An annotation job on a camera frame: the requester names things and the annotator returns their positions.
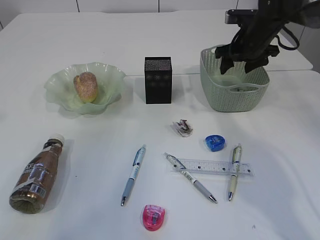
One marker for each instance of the blue pencil sharpener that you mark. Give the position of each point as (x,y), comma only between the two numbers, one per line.
(215,143)

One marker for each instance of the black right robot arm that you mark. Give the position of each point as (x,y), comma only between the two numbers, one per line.
(302,12)

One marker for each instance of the grey paper ball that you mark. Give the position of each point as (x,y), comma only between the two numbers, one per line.
(242,89)

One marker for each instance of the green plastic woven basket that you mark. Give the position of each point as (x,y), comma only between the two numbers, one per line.
(221,89)

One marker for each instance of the white paper ball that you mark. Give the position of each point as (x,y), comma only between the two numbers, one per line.
(183,128)

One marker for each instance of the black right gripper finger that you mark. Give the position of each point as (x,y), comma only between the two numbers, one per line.
(254,64)
(226,64)

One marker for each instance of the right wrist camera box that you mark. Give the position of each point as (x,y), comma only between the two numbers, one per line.
(239,16)

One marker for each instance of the brown coffee bottle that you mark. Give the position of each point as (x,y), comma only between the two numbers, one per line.
(34,185)

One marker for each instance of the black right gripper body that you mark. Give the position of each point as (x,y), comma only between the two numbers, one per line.
(253,40)

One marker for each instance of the grey white ballpoint pen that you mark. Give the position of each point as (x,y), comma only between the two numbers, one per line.
(197,184)

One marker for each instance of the brown bread roll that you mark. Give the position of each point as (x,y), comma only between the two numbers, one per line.
(86,86)

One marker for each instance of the green wavy glass plate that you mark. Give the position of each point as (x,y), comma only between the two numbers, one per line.
(60,88)

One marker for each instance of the beige ballpoint pen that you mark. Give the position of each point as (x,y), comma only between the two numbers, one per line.
(236,158)

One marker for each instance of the blue white ballpoint pen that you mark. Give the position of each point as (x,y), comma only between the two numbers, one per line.
(134,173)

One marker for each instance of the clear plastic ruler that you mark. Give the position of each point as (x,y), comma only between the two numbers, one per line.
(216,167)

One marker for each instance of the pink pencil sharpener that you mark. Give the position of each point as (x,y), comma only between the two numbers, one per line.
(153,217)

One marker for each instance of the black pen holder box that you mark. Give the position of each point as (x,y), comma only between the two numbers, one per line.
(158,80)

